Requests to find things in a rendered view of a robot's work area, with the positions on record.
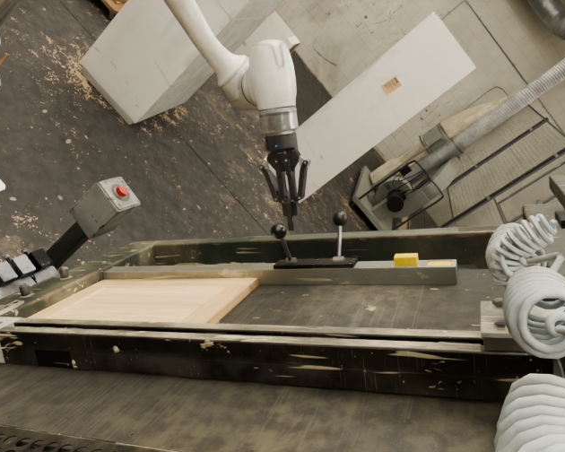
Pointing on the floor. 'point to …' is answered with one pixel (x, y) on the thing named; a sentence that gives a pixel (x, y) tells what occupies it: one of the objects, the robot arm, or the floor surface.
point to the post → (66, 245)
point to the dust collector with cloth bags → (416, 171)
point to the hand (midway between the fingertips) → (291, 215)
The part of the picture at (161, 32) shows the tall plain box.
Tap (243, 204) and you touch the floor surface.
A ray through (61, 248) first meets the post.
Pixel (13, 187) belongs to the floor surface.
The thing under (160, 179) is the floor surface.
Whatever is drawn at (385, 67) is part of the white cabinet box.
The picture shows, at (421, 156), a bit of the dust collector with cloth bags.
